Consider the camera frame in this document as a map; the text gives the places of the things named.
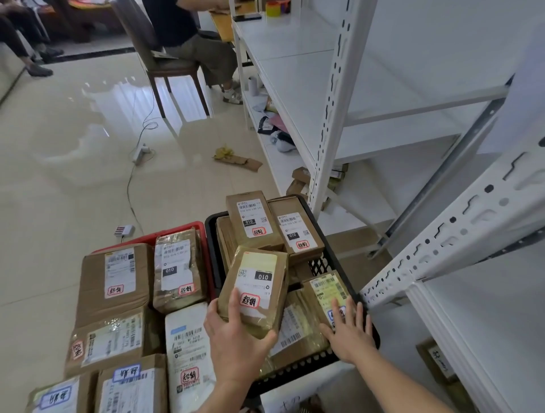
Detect yellow table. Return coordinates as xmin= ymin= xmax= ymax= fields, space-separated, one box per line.
xmin=208 ymin=8 xmax=236 ymax=44

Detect white foam parcel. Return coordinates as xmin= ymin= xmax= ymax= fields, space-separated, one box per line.
xmin=165 ymin=301 xmax=219 ymax=413

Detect red plastic crate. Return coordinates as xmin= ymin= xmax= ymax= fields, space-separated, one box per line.
xmin=64 ymin=220 xmax=216 ymax=413

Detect person's left forearm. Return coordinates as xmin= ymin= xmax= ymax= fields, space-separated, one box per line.
xmin=203 ymin=374 xmax=261 ymax=413

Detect person's right hand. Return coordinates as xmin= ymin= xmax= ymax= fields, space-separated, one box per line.
xmin=319 ymin=296 xmax=378 ymax=365

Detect brown wooden chair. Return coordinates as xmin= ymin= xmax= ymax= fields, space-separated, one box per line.
xmin=110 ymin=0 xmax=211 ymax=120

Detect black plastic basket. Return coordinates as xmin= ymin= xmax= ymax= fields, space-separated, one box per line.
xmin=204 ymin=194 xmax=381 ymax=402

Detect brown box blue sticker tall label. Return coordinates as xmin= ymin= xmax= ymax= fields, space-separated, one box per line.
xmin=25 ymin=372 xmax=99 ymax=413

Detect person's left hand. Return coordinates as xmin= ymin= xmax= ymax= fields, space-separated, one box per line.
xmin=203 ymin=288 xmax=278 ymax=388

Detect grey power cable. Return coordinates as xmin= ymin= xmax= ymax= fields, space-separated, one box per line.
xmin=125 ymin=59 xmax=159 ymax=237

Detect person's right forearm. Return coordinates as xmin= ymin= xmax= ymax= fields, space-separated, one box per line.
xmin=353 ymin=344 xmax=454 ymax=413

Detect dark red sofa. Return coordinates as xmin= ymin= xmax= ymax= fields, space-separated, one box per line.
xmin=42 ymin=0 xmax=129 ymax=44

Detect white power strip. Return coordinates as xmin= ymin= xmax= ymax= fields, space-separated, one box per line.
xmin=131 ymin=143 xmax=152 ymax=165

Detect flattened cardboard strip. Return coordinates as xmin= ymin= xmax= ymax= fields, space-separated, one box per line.
xmin=212 ymin=153 xmax=264 ymax=174

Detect taped box pale yellow-topped label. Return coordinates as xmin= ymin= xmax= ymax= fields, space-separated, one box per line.
xmin=217 ymin=245 xmax=290 ymax=340

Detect pile of plastic mailer bags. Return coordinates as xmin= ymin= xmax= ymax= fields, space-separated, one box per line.
xmin=253 ymin=93 xmax=297 ymax=154

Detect small box handwritten white label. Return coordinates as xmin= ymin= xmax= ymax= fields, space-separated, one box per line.
xmin=416 ymin=338 xmax=459 ymax=386

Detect small box yellow label blue sticker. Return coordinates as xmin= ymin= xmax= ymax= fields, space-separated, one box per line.
xmin=301 ymin=270 xmax=357 ymax=329

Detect parcels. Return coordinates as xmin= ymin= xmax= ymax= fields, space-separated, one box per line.
xmin=286 ymin=163 xmax=351 ymax=210

